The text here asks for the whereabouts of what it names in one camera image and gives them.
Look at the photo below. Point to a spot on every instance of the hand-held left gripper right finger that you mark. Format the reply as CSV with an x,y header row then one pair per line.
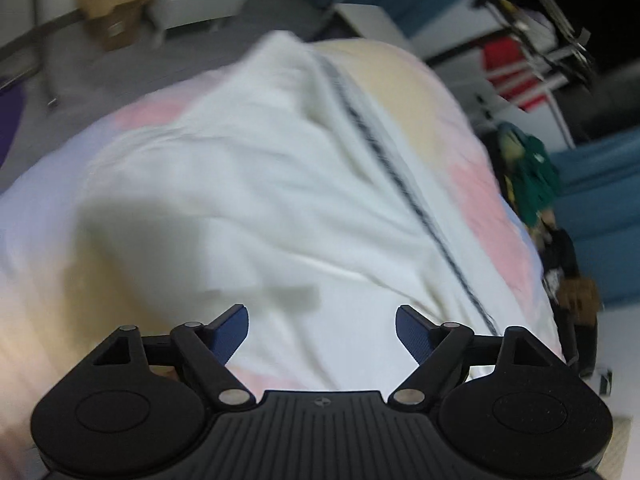
x,y
412,332

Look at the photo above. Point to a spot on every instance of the cardboard box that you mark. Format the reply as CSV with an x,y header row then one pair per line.
x,y
112,7

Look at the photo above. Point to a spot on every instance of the black garment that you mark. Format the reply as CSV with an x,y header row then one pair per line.
x,y
560,265

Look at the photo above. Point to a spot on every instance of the brown paper bag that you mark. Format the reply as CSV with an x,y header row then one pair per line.
x,y
582,300

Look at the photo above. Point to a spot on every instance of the red garment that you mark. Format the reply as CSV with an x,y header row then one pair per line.
x,y
515,72

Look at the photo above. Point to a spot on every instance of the green hoodie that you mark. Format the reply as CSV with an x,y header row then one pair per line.
x,y
535,175

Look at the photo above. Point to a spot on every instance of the garment steamer stand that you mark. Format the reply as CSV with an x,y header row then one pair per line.
x,y
545,35

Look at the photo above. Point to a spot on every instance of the white low table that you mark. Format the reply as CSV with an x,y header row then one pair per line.
x,y
372,25

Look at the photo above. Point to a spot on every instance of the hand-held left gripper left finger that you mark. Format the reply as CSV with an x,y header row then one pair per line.
x,y
231,332

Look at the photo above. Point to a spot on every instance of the pastel blanket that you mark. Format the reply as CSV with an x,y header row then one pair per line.
x,y
40,240

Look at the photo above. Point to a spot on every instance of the white pants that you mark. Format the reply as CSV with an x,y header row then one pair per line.
x,y
260,185

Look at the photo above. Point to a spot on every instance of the purple cloth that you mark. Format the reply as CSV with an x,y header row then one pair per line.
x,y
11,125

